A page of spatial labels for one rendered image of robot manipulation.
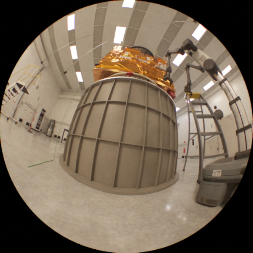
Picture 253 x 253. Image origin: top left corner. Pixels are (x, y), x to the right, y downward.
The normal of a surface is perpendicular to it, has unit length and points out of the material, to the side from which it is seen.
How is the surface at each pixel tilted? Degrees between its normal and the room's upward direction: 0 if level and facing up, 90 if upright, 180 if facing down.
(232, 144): 90
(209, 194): 90
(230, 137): 90
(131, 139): 90
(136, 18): 180
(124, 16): 180
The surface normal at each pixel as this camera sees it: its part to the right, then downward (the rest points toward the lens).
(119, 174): 0.06, -0.32
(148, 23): -0.14, 0.94
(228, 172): -0.97, -0.19
